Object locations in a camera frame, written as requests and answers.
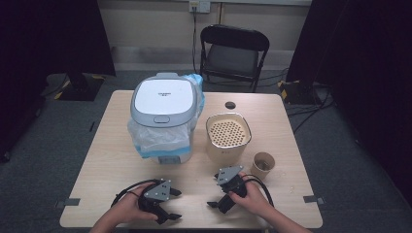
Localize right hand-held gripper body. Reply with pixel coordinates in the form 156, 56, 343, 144
215, 165, 249, 215

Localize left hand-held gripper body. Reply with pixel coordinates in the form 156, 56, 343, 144
138, 179, 173, 216

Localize person's left hand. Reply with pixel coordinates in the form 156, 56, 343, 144
111, 182, 160, 225

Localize person's right hand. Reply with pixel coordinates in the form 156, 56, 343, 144
227, 172, 276, 218

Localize brown paper cup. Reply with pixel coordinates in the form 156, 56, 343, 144
250, 151, 276, 181

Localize beige container with perforated top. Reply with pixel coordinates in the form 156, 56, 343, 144
205, 112, 253, 167

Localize grey tape strip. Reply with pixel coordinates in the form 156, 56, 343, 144
302, 194, 326, 205
54, 197, 82, 209

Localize white lidded trash can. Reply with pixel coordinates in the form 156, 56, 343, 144
129, 71, 199, 165

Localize black stand base yellow stripes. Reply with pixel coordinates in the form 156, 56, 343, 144
277, 79, 323, 106

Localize black folding chair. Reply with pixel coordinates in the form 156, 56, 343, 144
199, 23, 271, 94

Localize black curtain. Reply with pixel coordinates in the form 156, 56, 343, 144
0, 0, 117, 163
286, 0, 412, 208

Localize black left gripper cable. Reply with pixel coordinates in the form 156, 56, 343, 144
110, 178, 161, 208

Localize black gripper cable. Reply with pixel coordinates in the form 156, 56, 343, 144
110, 178, 161, 208
242, 174, 276, 208

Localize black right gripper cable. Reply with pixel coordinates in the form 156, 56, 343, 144
242, 174, 276, 208

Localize black floor cables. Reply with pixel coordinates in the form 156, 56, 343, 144
258, 67, 335, 134

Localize black wall power cable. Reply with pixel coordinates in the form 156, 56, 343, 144
191, 11, 199, 75

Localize white wall socket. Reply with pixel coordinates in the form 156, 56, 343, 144
189, 0, 212, 15

